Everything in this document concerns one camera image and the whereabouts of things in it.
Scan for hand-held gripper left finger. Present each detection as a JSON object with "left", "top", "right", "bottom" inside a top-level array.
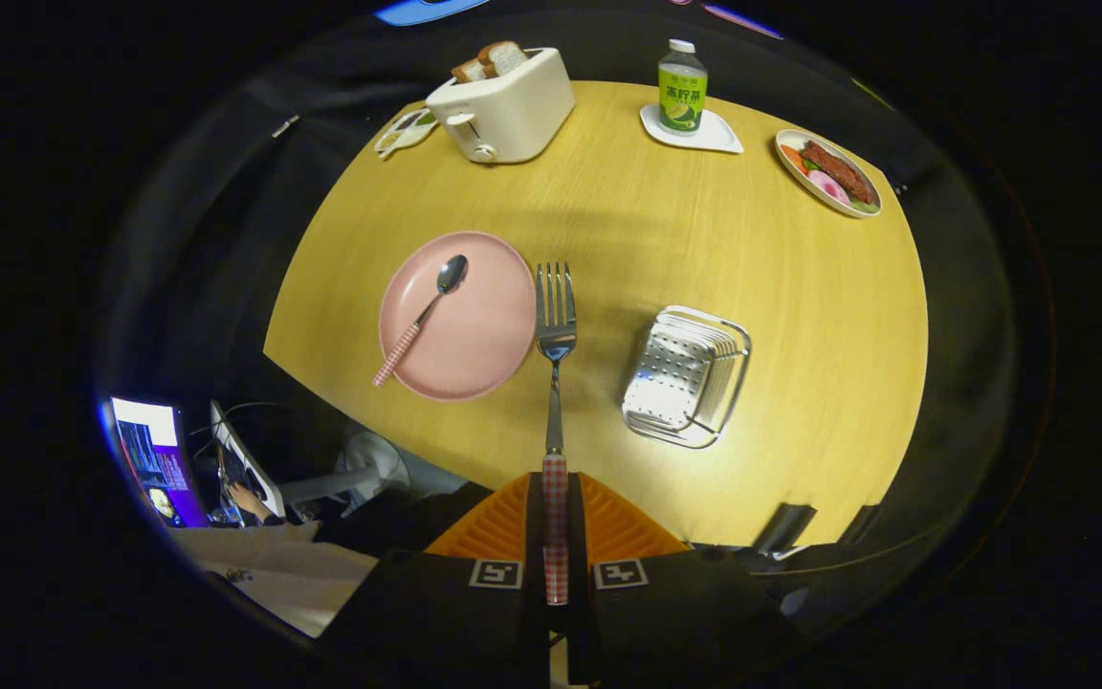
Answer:
[{"left": 321, "top": 472, "right": 552, "bottom": 689}]

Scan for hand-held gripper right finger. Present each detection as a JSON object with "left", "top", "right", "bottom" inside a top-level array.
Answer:
[{"left": 565, "top": 472, "right": 801, "bottom": 685}]

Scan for fork with checked handle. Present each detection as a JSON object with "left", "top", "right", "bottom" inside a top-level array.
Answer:
[{"left": 535, "top": 261, "right": 579, "bottom": 607}]

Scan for spoon with checked handle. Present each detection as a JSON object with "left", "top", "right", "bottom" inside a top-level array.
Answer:
[{"left": 372, "top": 254, "right": 470, "bottom": 388}]

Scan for perforated metal cutlery basket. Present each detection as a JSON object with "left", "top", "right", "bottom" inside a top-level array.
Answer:
[{"left": 622, "top": 305, "right": 753, "bottom": 450}]

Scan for pink round plate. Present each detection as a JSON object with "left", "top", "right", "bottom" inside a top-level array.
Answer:
[{"left": 378, "top": 231, "right": 539, "bottom": 402}]

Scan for white garment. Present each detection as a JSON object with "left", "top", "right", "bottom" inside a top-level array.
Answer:
[{"left": 168, "top": 522, "right": 380, "bottom": 637}]

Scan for open laptop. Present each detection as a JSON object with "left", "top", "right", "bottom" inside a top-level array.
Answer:
[{"left": 209, "top": 400, "right": 286, "bottom": 520}]

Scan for computer monitor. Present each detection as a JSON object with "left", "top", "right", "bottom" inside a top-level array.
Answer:
[{"left": 109, "top": 396, "right": 209, "bottom": 529}]

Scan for white divided condiment dish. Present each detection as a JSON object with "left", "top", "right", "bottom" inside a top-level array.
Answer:
[{"left": 374, "top": 107, "right": 440, "bottom": 160}]

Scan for white toaster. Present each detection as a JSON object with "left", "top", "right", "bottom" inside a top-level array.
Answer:
[{"left": 425, "top": 47, "right": 576, "bottom": 165}]

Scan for white coaster tray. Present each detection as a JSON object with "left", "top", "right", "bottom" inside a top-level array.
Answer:
[{"left": 639, "top": 103, "right": 744, "bottom": 155}]

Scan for white food plate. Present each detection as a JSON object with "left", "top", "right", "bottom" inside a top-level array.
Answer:
[{"left": 775, "top": 128, "right": 884, "bottom": 219}]

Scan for pink round food slice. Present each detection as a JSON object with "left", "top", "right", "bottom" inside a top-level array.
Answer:
[{"left": 807, "top": 169, "right": 850, "bottom": 205}]

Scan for brown meat strips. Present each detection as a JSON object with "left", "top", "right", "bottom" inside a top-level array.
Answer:
[{"left": 802, "top": 140, "right": 875, "bottom": 204}]

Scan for green label drink bottle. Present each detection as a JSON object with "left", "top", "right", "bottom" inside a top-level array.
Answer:
[{"left": 657, "top": 39, "right": 709, "bottom": 136}]

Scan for black backdrop cloth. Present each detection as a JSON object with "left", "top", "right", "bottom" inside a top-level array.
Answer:
[{"left": 97, "top": 0, "right": 1054, "bottom": 575}]

